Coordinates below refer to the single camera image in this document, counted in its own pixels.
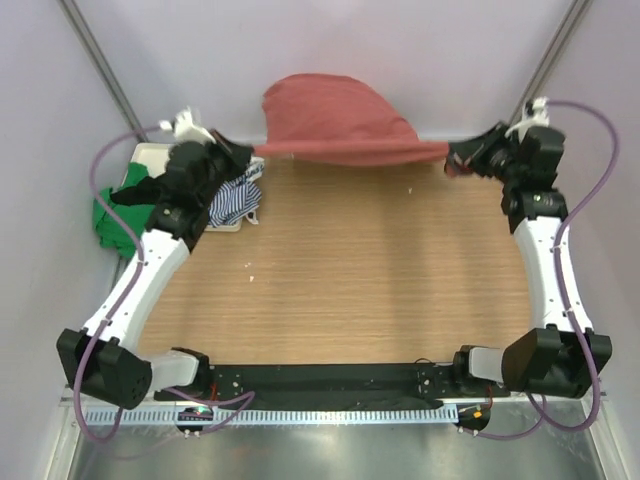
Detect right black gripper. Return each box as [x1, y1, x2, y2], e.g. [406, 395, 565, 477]
[450, 123, 524, 188]

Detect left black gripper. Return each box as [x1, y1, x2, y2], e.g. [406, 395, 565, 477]
[198, 130, 253, 207]

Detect black tank top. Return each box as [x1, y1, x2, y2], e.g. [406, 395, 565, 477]
[110, 172, 171, 206]

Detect red tank top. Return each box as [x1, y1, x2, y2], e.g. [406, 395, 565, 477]
[254, 73, 450, 167]

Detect green tank top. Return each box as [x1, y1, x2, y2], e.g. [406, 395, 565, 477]
[92, 162, 154, 260]

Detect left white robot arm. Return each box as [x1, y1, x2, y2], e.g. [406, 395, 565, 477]
[56, 130, 253, 410]

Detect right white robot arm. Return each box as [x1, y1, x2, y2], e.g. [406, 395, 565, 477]
[445, 123, 613, 398]

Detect blue white striped tank top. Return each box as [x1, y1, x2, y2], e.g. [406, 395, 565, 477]
[207, 157, 265, 231]

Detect cream plastic tray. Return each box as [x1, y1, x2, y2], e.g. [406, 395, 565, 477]
[129, 143, 248, 233]

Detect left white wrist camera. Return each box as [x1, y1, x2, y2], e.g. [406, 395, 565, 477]
[159, 107, 215, 144]

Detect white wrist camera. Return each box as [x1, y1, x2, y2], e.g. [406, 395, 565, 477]
[505, 97, 550, 141]
[159, 107, 215, 144]

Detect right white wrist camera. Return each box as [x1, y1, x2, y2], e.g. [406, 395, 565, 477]
[505, 97, 550, 141]

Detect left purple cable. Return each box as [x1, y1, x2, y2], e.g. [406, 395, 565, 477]
[72, 124, 256, 444]

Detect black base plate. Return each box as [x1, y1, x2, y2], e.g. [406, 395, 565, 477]
[178, 358, 509, 428]

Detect slotted cable duct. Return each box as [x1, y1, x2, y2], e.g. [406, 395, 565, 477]
[121, 404, 458, 427]

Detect aluminium front rail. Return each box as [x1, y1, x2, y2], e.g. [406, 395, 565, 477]
[59, 360, 609, 407]

